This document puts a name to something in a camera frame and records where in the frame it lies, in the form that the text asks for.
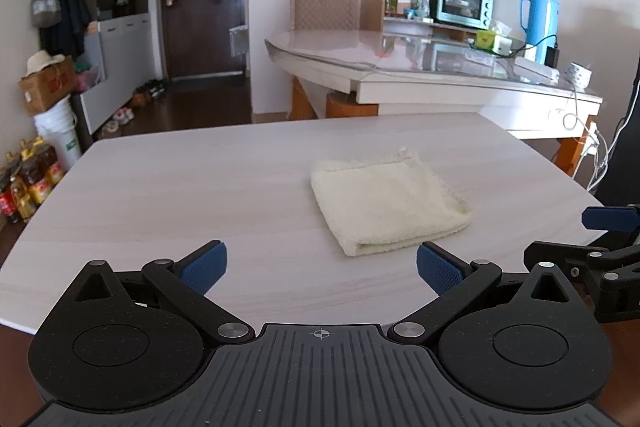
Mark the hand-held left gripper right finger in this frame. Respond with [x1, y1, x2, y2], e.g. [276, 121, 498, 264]
[390, 241, 576, 348]

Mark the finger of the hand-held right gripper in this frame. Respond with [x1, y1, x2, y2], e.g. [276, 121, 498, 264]
[581, 204, 640, 233]
[522, 241, 640, 323]

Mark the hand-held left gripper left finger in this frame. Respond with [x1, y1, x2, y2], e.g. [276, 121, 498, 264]
[72, 239, 256, 348]

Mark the cream towel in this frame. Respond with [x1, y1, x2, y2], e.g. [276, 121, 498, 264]
[310, 147, 473, 258]

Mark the black office chair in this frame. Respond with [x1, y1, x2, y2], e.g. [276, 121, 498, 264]
[597, 72, 640, 208]

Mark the white patterned cup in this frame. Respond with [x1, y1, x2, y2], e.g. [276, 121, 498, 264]
[565, 62, 593, 88]

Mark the white power strip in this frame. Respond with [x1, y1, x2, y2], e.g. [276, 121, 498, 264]
[515, 56, 563, 82]

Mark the white dining table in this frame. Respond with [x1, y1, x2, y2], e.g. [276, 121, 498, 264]
[264, 27, 603, 172]

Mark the row of shoes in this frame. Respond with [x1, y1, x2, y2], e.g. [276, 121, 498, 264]
[97, 78, 168, 140]

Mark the cluster of cooking oil bottles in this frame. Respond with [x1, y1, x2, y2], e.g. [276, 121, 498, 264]
[0, 137, 66, 225]

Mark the white plastic bucket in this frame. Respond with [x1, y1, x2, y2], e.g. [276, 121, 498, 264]
[34, 97, 83, 168]

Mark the blue thermos flask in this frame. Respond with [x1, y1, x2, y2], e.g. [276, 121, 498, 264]
[519, 0, 560, 65]

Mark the green tissue box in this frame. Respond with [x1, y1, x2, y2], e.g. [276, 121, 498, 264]
[475, 19, 512, 55]

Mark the pile of colourful clothes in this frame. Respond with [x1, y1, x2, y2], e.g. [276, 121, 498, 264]
[74, 61, 103, 92]

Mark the brown cardboard box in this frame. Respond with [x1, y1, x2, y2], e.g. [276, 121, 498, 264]
[19, 56, 78, 116]

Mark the teal toaster oven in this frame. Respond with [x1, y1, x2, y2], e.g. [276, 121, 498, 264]
[420, 0, 495, 30]

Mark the brown cardboard panel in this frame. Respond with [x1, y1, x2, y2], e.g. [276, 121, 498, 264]
[360, 0, 387, 32]

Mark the straw hat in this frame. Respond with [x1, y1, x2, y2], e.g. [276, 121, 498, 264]
[25, 50, 67, 75]

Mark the beige quilted chair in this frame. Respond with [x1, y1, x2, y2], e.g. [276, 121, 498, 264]
[290, 0, 362, 32]

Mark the dark hanging jacket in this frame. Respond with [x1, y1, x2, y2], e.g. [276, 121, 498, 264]
[50, 0, 93, 58]

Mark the white cable with plug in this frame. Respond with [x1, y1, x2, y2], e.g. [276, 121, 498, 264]
[547, 77, 611, 195]

